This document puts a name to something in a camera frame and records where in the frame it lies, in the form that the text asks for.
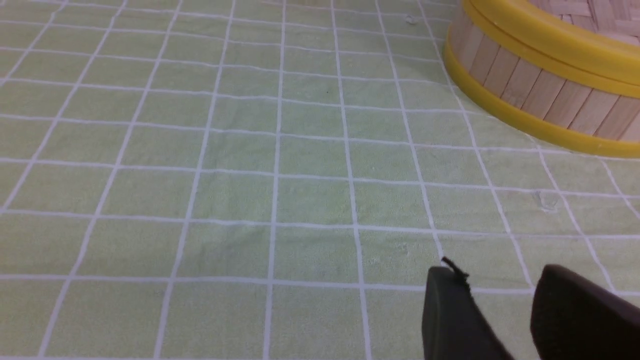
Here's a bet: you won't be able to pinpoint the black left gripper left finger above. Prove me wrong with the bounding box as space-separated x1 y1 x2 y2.
422 257 514 360

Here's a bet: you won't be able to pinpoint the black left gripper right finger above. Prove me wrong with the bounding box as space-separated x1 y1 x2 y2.
530 264 640 360

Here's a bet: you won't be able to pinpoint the bamboo steamer basket yellow rims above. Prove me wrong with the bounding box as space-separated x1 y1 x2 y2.
443 0 640 158

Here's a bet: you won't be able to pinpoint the green checkered tablecloth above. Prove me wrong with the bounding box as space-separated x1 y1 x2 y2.
0 0 640 360

